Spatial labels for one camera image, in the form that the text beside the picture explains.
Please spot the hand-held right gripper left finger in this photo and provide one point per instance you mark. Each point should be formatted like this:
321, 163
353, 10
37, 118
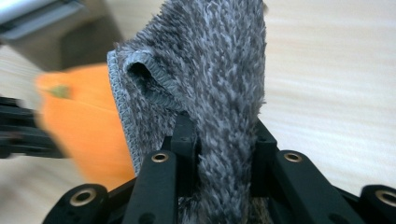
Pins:
183, 137

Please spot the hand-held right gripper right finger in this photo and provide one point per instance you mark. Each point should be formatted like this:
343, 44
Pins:
264, 149

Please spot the orange plush toy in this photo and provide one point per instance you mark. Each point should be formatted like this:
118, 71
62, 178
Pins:
84, 130

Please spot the grey fluffy cloth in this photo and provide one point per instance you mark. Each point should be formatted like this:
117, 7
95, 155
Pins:
211, 68

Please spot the grey storage box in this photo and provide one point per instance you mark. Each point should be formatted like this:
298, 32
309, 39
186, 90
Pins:
68, 49

